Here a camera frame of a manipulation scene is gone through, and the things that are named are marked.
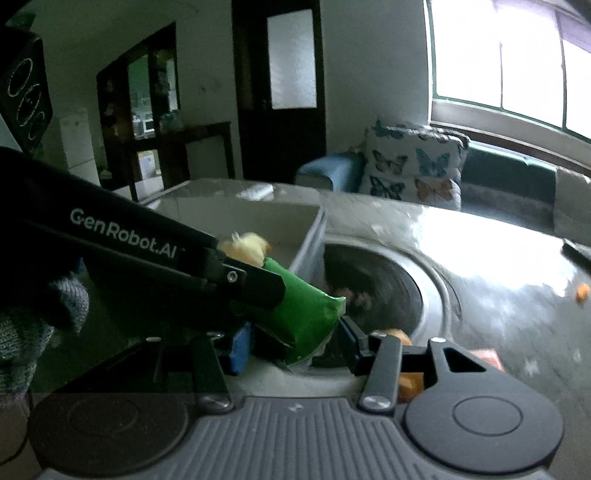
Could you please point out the white small object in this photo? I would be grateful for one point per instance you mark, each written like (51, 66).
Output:
(256, 191)

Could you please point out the dark wooden door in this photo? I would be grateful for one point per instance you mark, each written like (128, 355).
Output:
(281, 78)

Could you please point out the dark wooden cabinet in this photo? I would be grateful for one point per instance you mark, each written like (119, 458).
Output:
(152, 106)

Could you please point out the black flat object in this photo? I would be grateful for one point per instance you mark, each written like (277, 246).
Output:
(577, 254)

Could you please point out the white storage box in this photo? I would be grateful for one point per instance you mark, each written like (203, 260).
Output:
(277, 217)

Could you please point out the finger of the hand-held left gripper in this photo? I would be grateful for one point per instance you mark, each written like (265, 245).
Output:
(251, 281)

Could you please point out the beige cushion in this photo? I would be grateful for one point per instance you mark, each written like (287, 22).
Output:
(572, 203)

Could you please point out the round black table burner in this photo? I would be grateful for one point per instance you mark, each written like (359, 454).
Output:
(392, 286)

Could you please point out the large window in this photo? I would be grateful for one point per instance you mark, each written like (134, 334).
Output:
(508, 60)

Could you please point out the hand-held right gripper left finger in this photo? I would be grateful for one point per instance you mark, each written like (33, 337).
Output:
(240, 348)

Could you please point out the green snack packet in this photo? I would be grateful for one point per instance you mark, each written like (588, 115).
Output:
(307, 314)

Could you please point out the dark green sofa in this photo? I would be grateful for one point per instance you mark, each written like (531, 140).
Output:
(508, 173)

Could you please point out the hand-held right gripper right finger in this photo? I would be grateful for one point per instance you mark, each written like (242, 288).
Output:
(356, 347)

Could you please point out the orange snack piece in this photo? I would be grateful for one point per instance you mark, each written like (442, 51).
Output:
(397, 333)
(410, 386)
(583, 293)

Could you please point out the butterfly print pillow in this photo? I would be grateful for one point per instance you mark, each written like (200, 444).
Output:
(411, 168)

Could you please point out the blue sofa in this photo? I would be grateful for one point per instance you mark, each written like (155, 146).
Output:
(330, 170)

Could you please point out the yellow wrapper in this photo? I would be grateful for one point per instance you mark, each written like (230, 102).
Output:
(247, 247)

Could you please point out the person's left hand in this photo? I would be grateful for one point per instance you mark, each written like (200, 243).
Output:
(32, 332)

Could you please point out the pink orange packet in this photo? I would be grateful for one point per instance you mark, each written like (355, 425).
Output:
(487, 357)

